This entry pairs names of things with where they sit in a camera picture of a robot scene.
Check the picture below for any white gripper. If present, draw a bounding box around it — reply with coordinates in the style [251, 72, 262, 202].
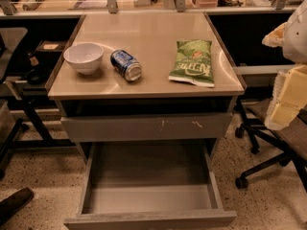
[262, 22, 307, 126]

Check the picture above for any blue pepsi can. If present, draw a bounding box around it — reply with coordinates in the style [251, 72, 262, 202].
[110, 50, 142, 81]

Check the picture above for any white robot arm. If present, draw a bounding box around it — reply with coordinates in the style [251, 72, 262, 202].
[262, 4, 307, 130]

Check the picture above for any closed top drawer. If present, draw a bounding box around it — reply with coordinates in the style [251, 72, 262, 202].
[61, 113, 232, 143]

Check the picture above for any grey drawer cabinet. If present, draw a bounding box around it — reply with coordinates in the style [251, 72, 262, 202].
[48, 11, 245, 159]

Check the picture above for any open middle drawer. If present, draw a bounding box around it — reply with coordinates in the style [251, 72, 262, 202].
[64, 141, 237, 230]

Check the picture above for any black office chair right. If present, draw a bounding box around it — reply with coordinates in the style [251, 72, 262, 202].
[235, 99, 307, 191]

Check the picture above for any black office chair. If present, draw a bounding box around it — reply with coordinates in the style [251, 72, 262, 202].
[235, 99, 307, 191]
[0, 27, 28, 178]

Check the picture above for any green chip bag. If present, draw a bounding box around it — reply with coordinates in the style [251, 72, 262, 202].
[169, 39, 215, 87]

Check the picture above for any white ceramic bowl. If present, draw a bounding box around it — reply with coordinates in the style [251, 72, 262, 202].
[63, 43, 104, 75]

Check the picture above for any black office chair left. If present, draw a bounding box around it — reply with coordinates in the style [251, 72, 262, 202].
[0, 27, 28, 178]

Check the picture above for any black shoe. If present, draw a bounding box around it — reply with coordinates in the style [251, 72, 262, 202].
[0, 188, 34, 225]

